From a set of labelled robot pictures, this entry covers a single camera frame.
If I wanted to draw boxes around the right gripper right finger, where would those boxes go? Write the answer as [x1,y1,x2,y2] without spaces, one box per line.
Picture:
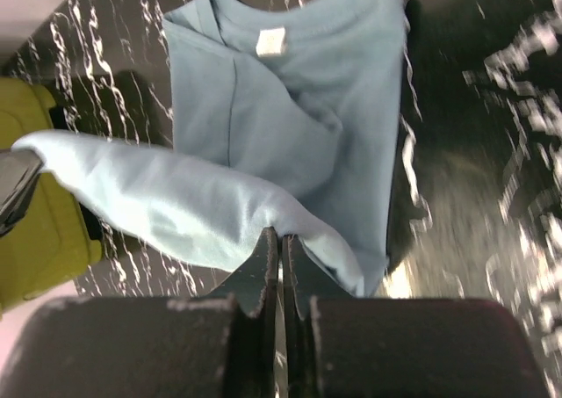
[280,235,548,397]

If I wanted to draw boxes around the blue-grey t shirt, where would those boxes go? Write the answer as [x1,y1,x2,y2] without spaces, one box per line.
[14,0,406,297]

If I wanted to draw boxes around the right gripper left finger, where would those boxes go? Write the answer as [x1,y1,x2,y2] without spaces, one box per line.
[1,228,278,397]

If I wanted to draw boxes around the olive green plastic bin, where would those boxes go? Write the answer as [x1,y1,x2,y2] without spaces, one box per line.
[1,77,102,312]

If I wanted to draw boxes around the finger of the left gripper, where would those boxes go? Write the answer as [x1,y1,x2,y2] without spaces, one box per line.
[0,148,43,235]

